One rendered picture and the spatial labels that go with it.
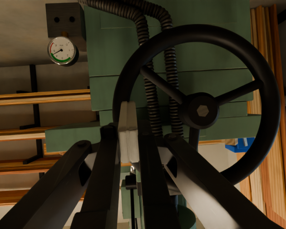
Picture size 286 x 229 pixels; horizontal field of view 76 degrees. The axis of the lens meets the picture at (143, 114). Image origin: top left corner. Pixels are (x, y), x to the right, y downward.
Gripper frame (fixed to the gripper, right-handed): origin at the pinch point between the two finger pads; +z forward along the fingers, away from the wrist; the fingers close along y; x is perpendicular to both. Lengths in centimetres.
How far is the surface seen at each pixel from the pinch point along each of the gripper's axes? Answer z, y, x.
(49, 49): 29.0, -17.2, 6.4
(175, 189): 7.6, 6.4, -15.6
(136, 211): 45, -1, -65
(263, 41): 145, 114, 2
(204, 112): 10.7, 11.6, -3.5
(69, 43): 29.3, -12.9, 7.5
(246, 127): 27.5, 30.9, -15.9
